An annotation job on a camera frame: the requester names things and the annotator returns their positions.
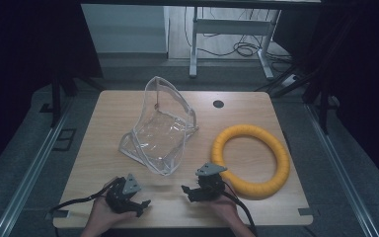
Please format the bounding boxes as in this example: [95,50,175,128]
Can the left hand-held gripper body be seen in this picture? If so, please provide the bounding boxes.
[105,173,143,215]

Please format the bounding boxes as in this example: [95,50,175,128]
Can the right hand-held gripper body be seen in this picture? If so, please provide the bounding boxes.
[192,162,228,202]

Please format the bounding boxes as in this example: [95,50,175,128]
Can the person's left hand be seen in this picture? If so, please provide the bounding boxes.
[88,179,139,232]

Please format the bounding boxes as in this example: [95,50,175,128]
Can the person's right hand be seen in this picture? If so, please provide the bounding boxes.
[206,182,242,229]

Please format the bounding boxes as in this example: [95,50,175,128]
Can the clear plastic zip bag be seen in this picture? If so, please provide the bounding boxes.
[117,75,199,177]

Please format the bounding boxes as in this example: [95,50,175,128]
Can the black metal stand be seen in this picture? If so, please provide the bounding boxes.
[255,19,343,134]
[38,70,105,128]

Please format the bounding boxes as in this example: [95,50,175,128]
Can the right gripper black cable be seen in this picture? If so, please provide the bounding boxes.
[222,190,259,237]

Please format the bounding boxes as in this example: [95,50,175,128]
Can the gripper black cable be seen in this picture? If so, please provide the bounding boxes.
[222,190,259,237]
[48,177,120,214]

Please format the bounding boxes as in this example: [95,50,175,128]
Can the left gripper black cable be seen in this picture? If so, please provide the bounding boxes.
[48,177,120,214]

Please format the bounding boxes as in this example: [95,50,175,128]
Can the yellow foam ring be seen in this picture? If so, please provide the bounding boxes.
[210,123,291,200]

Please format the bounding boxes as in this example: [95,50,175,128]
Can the silver floor rail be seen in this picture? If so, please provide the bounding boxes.
[0,98,74,237]
[304,103,379,237]

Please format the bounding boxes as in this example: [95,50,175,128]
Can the black floor cables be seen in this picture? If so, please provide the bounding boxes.
[183,6,294,65]

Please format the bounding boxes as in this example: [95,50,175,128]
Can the white metal desk frame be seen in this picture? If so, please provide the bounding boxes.
[189,6,282,80]

